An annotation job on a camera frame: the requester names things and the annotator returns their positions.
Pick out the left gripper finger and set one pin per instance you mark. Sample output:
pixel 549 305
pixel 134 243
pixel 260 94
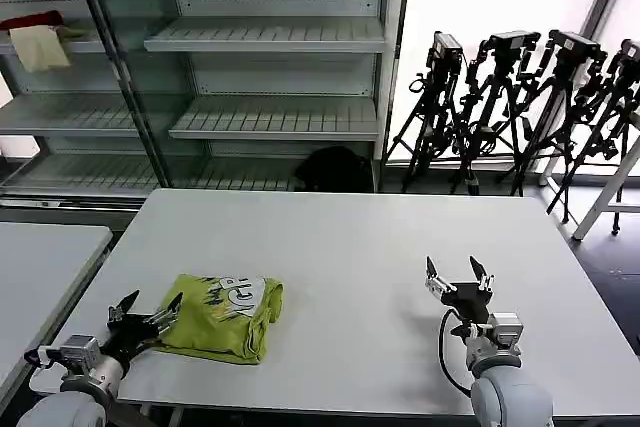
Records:
pixel 122 308
pixel 165 317

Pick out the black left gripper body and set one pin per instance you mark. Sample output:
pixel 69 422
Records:
pixel 130 337

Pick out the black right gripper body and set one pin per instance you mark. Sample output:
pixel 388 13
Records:
pixel 470 302

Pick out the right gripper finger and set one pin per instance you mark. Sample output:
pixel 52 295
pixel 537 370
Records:
pixel 437 284
pixel 484 281

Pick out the lime green t-shirt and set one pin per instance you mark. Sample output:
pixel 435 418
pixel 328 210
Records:
pixel 215 332

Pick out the large white table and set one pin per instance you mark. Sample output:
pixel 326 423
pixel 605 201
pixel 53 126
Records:
pixel 350 247

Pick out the small white side table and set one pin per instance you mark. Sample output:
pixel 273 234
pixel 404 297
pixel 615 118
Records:
pixel 35 267

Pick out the black bag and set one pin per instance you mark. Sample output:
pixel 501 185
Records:
pixel 335 169

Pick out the white metal stand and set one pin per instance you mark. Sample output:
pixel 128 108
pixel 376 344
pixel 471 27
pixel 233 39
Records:
pixel 607 182

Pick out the glass-fronted grey shelf cabinet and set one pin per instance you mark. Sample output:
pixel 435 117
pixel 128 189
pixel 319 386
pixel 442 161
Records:
pixel 75 112

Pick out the grey metal shelf unit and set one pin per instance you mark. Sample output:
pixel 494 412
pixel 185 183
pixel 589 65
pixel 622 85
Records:
pixel 280 72

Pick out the black tripod with camera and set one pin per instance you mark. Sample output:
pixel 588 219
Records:
pixel 555 97
pixel 437 97
pixel 617 92
pixel 492 92

